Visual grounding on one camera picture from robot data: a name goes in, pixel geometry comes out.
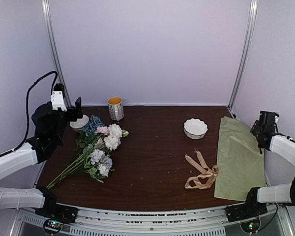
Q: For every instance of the small white round bowl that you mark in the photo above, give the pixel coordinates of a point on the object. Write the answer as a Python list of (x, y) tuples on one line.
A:
[(79, 123)]

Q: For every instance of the aluminium frame post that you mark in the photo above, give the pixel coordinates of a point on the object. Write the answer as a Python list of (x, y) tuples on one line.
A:
[(52, 40), (252, 16)]

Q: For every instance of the white rose stem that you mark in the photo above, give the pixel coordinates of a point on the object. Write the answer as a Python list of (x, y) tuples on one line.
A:
[(113, 140)]

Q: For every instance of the beige ribbon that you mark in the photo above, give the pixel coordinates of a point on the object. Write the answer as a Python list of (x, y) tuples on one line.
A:
[(206, 177)]

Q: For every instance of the white scalloped bowl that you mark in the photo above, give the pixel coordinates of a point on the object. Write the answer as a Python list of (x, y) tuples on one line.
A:
[(195, 128)]

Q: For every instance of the green and peach wrapping paper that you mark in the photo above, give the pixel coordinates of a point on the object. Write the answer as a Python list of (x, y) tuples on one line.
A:
[(240, 163)]

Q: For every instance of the pink rose stem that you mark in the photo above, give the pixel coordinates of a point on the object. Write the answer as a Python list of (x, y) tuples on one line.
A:
[(98, 142)]

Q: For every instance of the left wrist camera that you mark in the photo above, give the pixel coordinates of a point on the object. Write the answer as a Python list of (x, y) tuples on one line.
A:
[(57, 98)]

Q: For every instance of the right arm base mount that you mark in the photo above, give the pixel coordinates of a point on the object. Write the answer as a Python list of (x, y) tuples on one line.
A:
[(247, 216)]

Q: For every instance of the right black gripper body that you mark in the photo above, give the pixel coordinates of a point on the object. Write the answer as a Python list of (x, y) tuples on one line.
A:
[(256, 127)]

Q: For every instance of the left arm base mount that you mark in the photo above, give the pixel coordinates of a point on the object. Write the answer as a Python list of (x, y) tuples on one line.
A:
[(57, 218)]

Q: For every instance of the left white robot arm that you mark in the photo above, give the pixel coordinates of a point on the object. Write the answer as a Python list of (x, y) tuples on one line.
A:
[(50, 124)]

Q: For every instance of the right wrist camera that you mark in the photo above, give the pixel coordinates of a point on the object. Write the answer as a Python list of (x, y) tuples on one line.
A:
[(267, 119)]

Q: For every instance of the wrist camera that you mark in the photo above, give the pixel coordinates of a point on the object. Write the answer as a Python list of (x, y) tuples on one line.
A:
[(57, 98), (267, 119)]

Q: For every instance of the front aluminium rail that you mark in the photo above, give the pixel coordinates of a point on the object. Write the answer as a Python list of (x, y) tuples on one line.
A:
[(198, 222)]

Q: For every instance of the lavender hydrangea stem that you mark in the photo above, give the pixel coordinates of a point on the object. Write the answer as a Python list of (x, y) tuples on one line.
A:
[(92, 161)]

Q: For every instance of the left aluminium frame post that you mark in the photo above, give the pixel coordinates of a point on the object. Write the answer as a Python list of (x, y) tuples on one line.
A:
[(52, 40)]

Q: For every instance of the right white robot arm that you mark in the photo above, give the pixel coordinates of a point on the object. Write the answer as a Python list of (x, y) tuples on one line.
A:
[(282, 146)]

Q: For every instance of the right aluminium frame post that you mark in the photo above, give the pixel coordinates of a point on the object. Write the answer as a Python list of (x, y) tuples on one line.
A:
[(252, 16)]

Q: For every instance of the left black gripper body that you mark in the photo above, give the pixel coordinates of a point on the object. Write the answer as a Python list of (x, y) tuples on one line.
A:
[(73, 116)]

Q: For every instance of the blue hydrangea stem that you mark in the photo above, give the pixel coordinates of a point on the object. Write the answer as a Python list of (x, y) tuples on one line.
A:
[(92, 125)]

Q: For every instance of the patterned mug yellow inside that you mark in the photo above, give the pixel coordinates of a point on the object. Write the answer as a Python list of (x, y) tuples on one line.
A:
[(115, 107)]

